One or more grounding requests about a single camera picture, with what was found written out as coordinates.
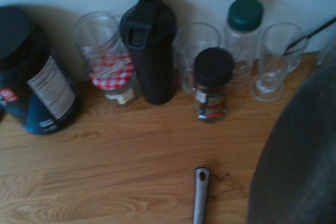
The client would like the clear glass beer mug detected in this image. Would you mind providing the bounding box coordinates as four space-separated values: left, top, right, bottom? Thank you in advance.
174 22 222 95

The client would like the empty clear glass jar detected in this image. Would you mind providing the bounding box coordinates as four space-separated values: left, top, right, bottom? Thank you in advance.
71 11 124 78

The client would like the black slotted spoon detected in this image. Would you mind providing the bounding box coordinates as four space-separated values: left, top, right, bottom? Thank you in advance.
192 166 213 224

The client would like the footed clear glass mug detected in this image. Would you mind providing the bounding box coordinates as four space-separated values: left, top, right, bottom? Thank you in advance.
249 22 306 102

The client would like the black shaker bottle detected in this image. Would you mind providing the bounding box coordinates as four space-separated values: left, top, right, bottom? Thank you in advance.
119 0 177 105

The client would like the clear bottle with green lid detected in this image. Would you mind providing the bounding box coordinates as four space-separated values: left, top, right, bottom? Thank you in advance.
223 0 264 87

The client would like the jam jar, red checked lid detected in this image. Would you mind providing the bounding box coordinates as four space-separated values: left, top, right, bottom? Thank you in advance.
89 53 140 110

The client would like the black ladle, metal handle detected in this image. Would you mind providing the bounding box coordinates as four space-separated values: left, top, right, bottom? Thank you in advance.
284 17 336 55

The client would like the coffee jar with black lid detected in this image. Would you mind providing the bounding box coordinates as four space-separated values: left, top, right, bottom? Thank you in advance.
193 47 235 125

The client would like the black protein powder tub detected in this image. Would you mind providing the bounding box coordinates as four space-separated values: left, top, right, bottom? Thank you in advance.
0 4 82 136

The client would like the green ribbed utensil holder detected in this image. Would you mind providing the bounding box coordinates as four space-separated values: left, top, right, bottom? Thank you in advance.
246 58 336 224

